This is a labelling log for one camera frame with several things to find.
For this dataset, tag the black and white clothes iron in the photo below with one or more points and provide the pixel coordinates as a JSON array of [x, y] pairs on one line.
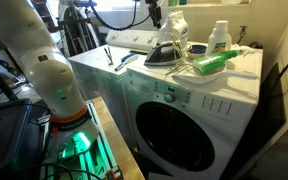
[[162, 55]]

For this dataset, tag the robot base plate green lit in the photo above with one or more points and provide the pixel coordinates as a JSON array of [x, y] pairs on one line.
[[90, 156]]

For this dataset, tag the white cloth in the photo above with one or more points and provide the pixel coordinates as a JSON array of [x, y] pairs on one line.
[[250, 50]]

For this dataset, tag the green spray bottle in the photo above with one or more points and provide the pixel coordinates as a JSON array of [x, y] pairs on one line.
[[214, 61]]

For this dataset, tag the blue and white brush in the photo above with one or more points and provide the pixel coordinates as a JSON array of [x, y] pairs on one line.
[[126, 60]]

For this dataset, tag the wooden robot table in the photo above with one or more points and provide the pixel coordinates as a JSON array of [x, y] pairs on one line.
[[117, 140]]

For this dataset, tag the wall water faucet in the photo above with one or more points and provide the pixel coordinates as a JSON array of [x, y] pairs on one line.
[[242, 33]]

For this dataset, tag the white plastic dish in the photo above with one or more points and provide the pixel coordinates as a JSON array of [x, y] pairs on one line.
[[200, 78]]

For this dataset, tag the black plastic bin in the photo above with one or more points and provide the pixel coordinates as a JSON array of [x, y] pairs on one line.
[[0, 133]]

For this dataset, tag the blue bowl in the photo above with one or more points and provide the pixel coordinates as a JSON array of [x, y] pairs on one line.
[[197, 50]]

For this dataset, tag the background storage shelf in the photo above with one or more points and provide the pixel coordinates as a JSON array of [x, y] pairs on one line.
[[42, 13]]

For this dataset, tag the white top-load laundry machine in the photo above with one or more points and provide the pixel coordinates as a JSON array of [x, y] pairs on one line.
[[97, 71]]

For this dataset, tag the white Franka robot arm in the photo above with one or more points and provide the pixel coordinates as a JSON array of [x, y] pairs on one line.
[[47, 76]]

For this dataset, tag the white front-load washing machine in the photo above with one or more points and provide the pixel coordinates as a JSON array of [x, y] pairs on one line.
[[197, 113]]

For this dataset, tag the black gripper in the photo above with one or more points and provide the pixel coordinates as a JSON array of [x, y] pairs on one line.
[[152, 2]]

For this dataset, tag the white bottle with green label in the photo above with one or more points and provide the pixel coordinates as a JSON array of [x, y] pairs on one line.
[[219, 38]]

